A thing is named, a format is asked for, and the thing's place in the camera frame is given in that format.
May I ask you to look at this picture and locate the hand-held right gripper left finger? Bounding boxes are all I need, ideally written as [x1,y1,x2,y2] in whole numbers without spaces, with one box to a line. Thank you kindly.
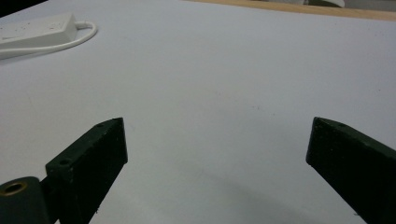
[45,117,129,224]

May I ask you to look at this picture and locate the white power strip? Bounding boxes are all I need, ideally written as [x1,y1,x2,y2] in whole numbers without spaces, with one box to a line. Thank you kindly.
[0,12,78,50]

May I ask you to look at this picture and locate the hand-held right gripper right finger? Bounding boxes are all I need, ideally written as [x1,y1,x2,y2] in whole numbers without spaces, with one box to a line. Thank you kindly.
[305,117,396,224]

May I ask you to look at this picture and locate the white power cable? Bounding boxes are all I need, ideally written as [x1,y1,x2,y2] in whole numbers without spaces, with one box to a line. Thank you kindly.
[0,21,98,61]

